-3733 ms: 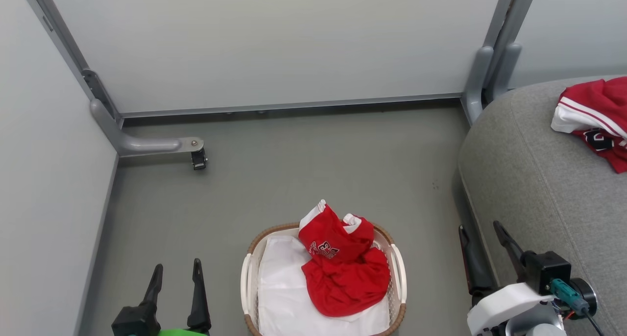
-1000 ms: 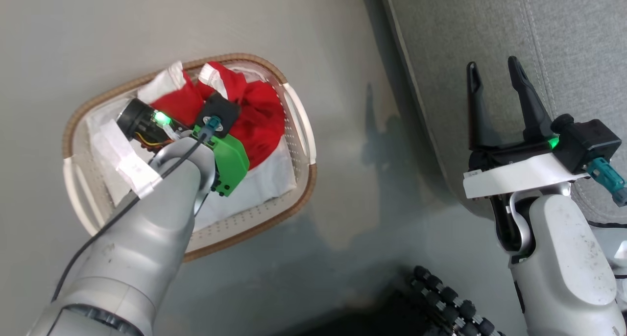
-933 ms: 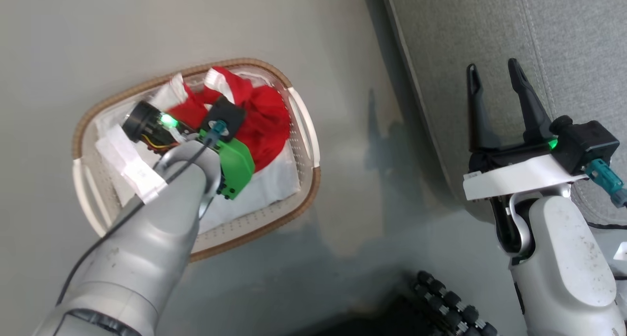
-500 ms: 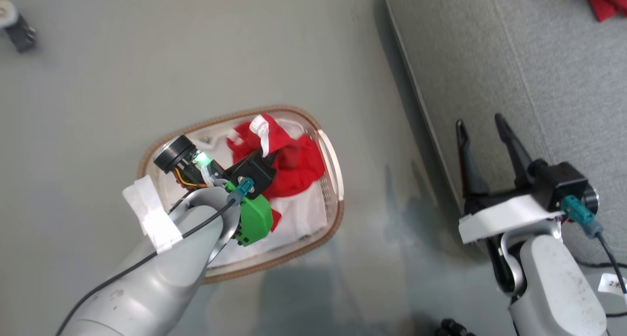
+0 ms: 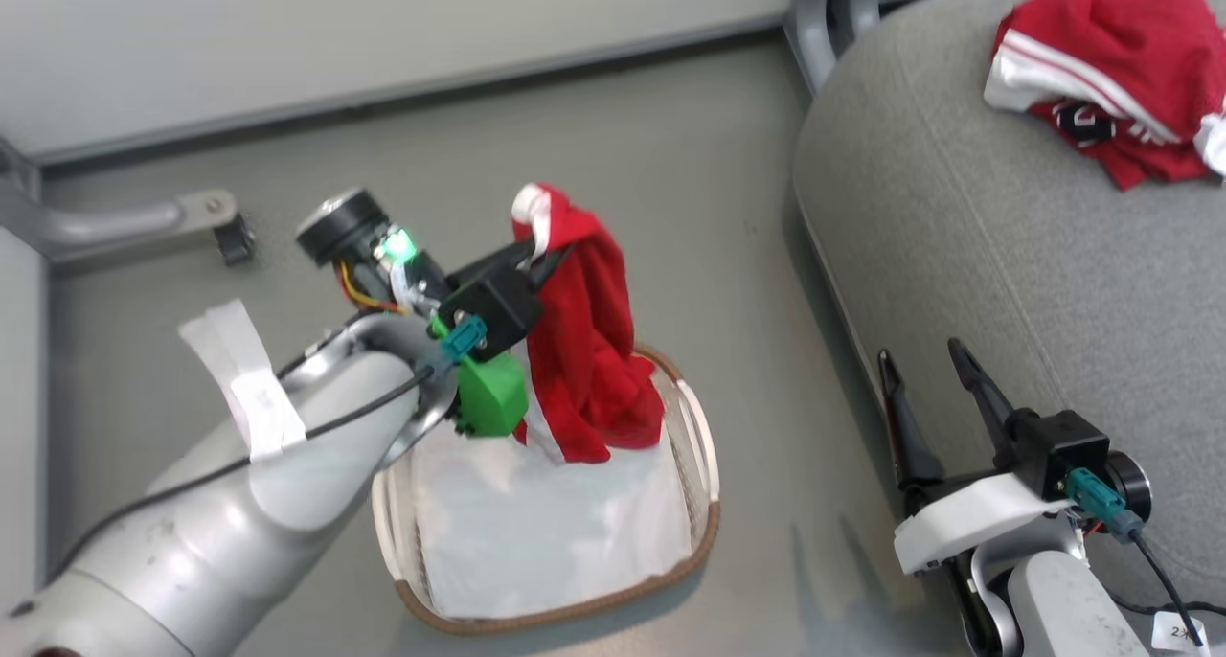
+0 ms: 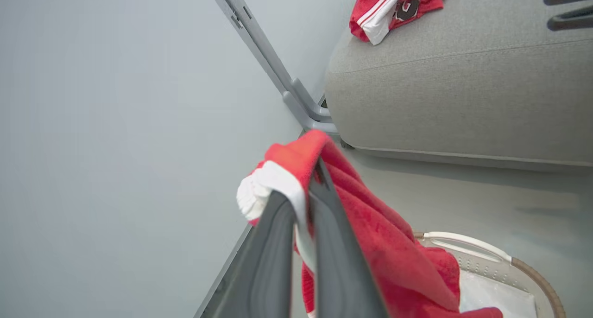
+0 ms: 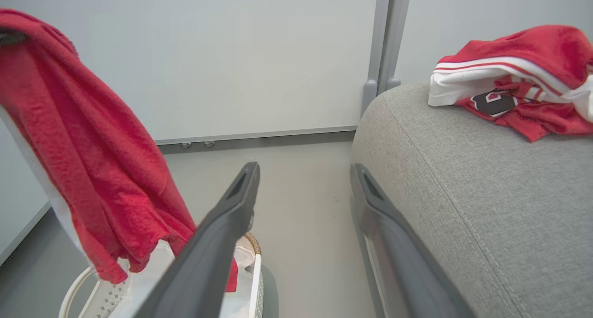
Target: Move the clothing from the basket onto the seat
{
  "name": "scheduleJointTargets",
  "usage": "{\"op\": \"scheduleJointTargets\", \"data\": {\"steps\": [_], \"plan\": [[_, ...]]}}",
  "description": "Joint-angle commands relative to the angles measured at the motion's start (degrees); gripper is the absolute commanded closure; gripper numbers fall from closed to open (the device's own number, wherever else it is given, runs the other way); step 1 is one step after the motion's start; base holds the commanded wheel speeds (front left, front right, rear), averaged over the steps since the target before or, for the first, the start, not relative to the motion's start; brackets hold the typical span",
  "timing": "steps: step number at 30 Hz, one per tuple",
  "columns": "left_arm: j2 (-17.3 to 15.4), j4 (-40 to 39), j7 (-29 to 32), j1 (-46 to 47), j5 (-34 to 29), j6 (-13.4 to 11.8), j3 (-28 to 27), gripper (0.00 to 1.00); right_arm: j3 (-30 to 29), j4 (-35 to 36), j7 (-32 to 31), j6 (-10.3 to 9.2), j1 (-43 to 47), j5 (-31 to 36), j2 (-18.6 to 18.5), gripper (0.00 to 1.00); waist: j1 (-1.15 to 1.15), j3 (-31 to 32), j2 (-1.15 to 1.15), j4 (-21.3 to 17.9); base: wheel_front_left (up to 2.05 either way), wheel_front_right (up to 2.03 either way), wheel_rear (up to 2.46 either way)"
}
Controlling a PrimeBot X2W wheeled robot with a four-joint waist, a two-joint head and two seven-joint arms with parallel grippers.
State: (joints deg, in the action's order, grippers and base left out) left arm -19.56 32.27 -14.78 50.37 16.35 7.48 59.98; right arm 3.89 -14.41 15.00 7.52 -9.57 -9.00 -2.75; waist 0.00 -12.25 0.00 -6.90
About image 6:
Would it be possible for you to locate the red garment with white stripes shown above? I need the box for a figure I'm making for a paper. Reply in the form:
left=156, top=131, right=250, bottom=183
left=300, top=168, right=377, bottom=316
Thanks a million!
left=349, top=0, right=451, bottom=46

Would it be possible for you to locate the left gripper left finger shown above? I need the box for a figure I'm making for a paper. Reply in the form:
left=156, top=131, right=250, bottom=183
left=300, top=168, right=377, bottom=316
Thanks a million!
left=211, top=191, right=297, bottom=318

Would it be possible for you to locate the grey partition post double foot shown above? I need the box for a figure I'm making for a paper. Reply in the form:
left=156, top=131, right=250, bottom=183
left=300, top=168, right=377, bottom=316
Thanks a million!
left=204, top=0, right=341, bottom=136

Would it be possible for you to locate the white cloth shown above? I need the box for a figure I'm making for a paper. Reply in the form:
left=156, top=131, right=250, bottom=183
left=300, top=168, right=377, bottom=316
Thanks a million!
left=458, top=268, right=539, bottom=318

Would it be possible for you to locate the white wicker-rimmed laundry basket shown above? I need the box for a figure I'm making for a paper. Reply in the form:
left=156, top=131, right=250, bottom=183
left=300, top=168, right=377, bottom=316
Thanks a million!
left=413, top=231, right=567, bottom=318

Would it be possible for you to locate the grey fabric sofa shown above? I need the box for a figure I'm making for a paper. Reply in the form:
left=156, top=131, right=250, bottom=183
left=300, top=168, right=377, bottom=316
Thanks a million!
left=324, top=0, right=593, bottom=173

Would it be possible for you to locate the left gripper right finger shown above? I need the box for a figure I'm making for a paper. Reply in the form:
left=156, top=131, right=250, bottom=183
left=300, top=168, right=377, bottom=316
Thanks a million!
left=308, top=158, right=388, bottom=318

